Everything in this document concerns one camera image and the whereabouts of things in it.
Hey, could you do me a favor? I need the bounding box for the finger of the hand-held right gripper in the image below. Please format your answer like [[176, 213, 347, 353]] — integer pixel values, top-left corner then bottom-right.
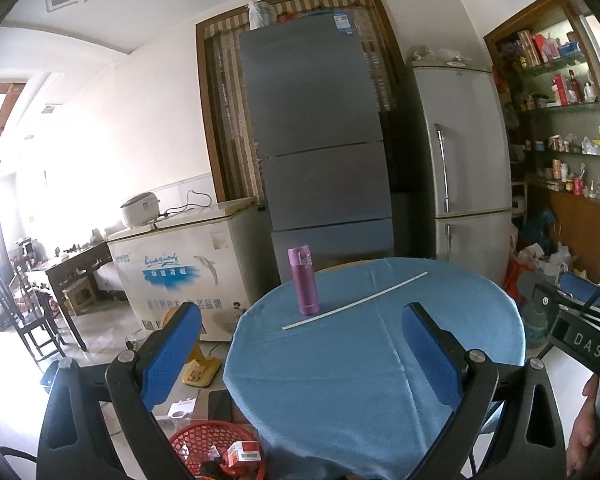
[[530, 280, 581, 333], [559, 273, 600, 312]]

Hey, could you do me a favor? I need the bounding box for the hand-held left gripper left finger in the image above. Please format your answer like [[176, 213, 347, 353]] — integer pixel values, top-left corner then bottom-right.
[[37, 302, 202, 480]]

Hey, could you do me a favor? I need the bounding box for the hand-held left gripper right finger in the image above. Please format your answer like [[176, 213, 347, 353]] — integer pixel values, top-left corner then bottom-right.
[[401, 302, 566, 480]]

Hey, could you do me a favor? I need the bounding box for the red plastic basket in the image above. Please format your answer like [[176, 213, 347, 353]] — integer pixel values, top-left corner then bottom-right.
[[169, 421, 268, 480]]

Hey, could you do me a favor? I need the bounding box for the small printed cardboard box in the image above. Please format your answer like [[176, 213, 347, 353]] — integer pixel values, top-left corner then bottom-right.
[[224, 441, 263, 466]]

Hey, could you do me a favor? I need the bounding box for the person's right hand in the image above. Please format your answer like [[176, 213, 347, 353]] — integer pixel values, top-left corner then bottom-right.
[[566, 374, 600, 478]]

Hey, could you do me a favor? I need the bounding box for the clear water jug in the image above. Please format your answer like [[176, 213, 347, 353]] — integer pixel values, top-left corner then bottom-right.
[[522, 305, 556, 351]]

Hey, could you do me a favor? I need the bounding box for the yellow desk fan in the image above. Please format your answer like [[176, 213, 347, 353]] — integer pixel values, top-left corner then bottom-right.
[[160, 305, 224, 388]]

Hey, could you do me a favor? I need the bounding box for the white plastic bag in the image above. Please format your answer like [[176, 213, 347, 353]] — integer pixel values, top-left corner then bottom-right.
[[517, 242, 576, 281]]

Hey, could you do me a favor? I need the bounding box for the orange floor bag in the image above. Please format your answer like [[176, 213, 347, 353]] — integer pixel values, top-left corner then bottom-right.
[[504, 255, 536, 306]]

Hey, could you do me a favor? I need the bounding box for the white plastic object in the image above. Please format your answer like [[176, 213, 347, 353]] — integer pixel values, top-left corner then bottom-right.
[[152, 399, 199, 423]]

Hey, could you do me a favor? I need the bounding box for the wooden shelf cabinet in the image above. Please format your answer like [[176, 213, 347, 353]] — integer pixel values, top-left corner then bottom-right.
[[484, 0, 600, 286]]

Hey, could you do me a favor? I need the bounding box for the black flat object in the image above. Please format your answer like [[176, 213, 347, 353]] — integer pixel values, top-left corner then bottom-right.
[[207, 389, 234, 423]]

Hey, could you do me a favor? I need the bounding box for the blue plastic sack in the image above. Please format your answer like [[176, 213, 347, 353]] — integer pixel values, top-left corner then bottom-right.
[[522, 207, 556, 253]]

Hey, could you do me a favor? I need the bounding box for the blue tablecloth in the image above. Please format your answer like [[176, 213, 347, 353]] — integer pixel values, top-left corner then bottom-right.
[[222, 257, 527, 480]]

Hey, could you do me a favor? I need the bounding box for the white chest freezer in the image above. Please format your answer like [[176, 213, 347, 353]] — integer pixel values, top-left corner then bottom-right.
[[106, 197, 281, 343]]

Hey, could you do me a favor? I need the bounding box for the long white stick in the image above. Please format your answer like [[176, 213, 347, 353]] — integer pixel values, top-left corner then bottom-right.
[[281, 271, 429, 332]]

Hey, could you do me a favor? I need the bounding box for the small wooden stool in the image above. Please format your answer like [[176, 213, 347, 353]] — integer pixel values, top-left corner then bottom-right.
[[62, 277, 98, 316]]

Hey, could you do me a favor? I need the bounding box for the wooden side table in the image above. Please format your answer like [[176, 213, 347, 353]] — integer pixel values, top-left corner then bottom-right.
[[27, 240, 113, 353]]

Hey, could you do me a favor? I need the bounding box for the purple thermos bottle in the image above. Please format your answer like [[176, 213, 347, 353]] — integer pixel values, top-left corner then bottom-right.
[[287, 246, 321, 317]]

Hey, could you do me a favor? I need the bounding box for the dark wooden chair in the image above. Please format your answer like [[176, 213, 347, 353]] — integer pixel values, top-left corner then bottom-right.
[[0, 262, 63, 363]]

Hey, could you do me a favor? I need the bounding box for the white rice cooker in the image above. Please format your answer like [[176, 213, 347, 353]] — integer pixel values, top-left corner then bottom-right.
[[120, 194, 162, 230]]

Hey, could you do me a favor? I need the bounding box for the silver two-door refrigerator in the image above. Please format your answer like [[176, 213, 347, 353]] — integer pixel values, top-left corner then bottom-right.
[[405, 62, 513, 266]]

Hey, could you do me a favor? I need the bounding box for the grey three-door refrigerator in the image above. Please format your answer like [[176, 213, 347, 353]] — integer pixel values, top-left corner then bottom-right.
[[238, 7, 396, 286]]

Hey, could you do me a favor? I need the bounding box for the white bag atop refrigerator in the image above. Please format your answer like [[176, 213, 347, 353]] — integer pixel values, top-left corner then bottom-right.
[[246, 0, 276, 31]]

